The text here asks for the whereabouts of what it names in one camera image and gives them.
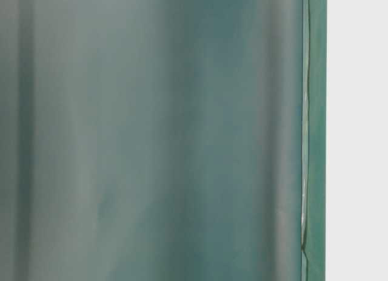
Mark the green fabric backdrop curtain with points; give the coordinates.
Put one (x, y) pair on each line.
(163, 139)

